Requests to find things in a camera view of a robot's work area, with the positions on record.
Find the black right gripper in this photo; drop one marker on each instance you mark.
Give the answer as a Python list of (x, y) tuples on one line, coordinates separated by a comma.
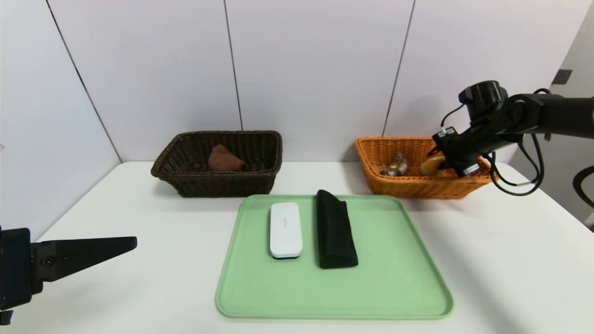
[(469, 169)]

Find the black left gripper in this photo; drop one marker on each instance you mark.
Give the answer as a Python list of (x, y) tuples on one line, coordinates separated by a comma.
[(15, 268)]

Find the chocolate candy packet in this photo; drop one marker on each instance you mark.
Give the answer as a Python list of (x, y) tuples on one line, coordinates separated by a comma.
[(395, 167)]

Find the black fabric pouch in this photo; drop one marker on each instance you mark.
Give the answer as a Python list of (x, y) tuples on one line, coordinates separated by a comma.
[(335, 232)]

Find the brown towel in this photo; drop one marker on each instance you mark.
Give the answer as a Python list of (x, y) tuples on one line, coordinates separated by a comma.
[(225, 160)]

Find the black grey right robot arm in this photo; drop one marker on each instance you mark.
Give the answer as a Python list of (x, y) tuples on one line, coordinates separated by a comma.
[(557, 113)]

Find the orange wicker basket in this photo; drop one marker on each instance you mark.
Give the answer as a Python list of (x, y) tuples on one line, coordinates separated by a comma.
[(417, 188)]

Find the dark brown wicker basket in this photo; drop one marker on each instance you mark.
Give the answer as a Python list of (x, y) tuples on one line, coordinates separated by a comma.
[(218, 185)]

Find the white rectangular plastic case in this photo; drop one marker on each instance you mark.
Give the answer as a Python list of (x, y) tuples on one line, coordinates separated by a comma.
[(286, 229)]

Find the green plastic tray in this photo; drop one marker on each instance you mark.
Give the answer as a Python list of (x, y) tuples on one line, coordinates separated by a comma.
[(301, 287)]

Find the dark wall bracket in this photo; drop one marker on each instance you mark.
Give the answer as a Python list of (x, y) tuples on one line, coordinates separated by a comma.
[(562, 76)]

